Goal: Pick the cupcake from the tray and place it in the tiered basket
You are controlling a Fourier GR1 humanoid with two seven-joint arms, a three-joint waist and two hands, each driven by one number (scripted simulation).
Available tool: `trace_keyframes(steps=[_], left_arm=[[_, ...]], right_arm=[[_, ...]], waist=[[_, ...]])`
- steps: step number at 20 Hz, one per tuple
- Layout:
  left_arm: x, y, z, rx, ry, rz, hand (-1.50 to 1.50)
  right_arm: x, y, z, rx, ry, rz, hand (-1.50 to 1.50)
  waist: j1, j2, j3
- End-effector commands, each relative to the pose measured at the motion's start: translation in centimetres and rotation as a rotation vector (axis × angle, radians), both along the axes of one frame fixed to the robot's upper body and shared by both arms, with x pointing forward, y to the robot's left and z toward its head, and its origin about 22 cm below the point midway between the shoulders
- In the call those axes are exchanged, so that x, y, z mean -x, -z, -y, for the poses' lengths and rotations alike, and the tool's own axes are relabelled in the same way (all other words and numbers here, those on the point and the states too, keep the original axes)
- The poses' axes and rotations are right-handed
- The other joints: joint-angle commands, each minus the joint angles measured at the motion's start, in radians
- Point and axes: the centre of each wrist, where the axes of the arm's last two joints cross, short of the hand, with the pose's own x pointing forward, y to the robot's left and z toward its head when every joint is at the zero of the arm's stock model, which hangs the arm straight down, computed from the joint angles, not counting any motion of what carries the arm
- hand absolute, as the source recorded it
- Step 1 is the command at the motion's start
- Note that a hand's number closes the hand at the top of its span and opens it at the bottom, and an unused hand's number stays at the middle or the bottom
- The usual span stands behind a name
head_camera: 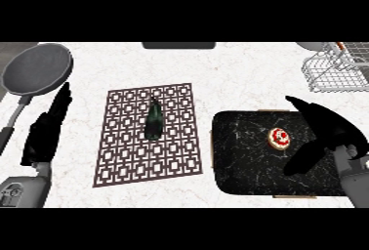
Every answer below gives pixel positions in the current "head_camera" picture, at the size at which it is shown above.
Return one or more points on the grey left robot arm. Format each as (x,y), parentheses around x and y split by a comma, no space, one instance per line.
(27,188)

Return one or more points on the black marble tray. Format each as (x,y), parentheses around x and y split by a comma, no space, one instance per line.
(245,156)

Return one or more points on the dark grey flat appliance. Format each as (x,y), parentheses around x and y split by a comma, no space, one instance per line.
(179,45)

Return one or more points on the grey frying pan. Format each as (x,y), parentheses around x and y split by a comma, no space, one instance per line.
(33,71)

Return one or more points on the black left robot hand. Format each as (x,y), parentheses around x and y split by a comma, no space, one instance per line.
(47,127)

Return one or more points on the grey round bowl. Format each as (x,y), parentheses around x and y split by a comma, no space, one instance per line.
(312,46)

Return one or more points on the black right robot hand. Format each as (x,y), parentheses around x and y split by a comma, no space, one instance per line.
(326,130)

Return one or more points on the dark green zucchini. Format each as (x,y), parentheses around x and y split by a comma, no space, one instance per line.
(154,122)

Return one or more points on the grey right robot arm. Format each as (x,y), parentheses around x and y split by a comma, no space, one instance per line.
(353,175)

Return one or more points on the brown patterned placemat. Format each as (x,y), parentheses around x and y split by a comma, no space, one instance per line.
(143,153)

